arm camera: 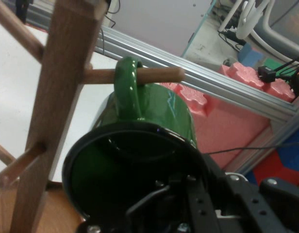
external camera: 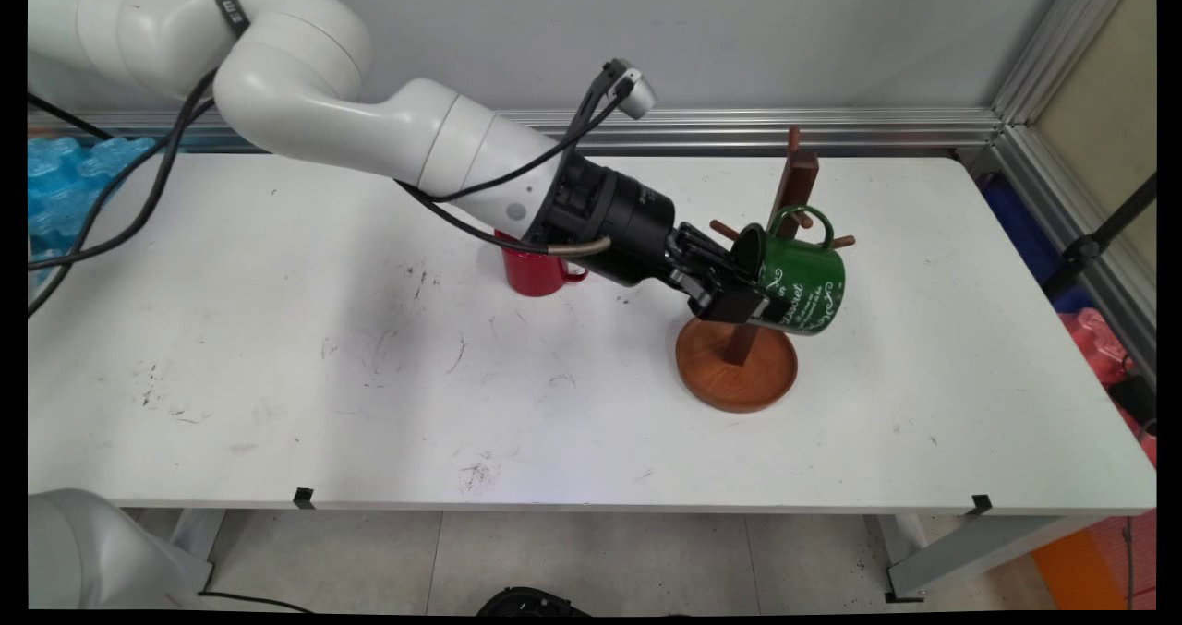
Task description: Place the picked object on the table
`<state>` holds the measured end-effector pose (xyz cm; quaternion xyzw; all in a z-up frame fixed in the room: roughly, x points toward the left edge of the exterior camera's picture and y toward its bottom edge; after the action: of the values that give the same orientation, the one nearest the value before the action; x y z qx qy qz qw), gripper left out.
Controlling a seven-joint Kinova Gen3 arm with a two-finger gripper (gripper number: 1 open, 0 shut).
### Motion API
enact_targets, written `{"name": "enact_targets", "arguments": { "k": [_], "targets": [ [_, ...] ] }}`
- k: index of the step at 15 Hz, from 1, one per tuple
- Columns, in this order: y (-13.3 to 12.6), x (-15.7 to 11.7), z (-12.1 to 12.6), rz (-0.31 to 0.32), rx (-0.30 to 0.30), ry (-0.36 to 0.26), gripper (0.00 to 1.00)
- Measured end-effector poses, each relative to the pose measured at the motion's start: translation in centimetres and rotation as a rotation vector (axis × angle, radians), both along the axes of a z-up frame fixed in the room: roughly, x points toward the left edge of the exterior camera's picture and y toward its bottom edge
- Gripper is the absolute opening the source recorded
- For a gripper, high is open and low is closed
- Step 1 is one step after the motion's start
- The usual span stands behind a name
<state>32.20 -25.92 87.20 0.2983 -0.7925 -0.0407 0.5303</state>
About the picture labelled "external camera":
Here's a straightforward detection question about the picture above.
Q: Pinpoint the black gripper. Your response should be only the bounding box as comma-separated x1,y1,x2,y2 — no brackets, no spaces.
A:
577,167,769,323

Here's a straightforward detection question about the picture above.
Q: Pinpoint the green enamel mug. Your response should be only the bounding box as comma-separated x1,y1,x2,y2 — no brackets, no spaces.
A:
731,205,847,336

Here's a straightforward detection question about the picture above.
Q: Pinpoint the wooden mug tree stand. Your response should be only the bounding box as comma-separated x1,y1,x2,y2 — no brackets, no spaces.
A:
675,126,857,415

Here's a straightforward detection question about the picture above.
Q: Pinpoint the red ceramic mug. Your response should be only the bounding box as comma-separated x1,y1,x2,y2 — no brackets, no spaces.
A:
496,228,590,298

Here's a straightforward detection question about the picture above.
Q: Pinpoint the black tripod pole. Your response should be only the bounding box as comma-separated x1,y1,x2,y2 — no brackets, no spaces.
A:
1043,173,1157,303

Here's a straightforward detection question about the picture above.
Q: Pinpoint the grey metal table leg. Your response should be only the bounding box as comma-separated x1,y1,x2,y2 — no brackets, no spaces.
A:
169,510,228,591
866,514,1102,605

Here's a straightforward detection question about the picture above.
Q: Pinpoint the red plastic bag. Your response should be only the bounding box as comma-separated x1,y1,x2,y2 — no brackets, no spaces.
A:
1057,307,1157,465

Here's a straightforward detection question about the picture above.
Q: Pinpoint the blue bubble packaging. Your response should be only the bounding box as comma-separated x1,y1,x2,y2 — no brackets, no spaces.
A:
28,136,158,280

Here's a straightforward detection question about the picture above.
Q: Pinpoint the grey rounded machine housing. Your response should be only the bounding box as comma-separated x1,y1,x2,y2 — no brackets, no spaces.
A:
28,488,215,612

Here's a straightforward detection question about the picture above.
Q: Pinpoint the grey gripper cable stub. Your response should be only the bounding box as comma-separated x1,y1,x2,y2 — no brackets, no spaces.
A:
545,235,613,258

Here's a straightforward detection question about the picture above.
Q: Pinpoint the aluminium frame rail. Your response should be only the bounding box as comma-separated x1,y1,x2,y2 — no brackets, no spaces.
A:
997,125,1157,388
28,108,1004,156

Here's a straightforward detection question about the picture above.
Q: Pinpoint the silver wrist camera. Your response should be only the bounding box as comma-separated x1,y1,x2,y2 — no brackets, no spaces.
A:
605,59,659,120

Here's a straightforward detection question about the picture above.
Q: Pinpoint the black equipment with cables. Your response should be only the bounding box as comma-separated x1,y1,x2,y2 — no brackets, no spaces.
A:
475,586,594,618

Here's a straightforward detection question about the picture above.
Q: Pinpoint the aluminium frame post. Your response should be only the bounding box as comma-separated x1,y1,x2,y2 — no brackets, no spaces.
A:
991,0,1139,129

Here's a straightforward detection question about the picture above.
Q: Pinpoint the black strap band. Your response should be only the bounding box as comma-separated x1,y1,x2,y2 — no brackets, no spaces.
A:
210,0,252,41

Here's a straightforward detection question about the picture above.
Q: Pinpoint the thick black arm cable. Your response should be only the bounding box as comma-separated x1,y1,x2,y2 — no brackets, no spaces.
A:
28,69,223,271
28,71,223,319

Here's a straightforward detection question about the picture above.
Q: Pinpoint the thin black floor cable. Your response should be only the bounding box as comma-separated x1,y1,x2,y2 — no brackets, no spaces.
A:
197,590,317,615

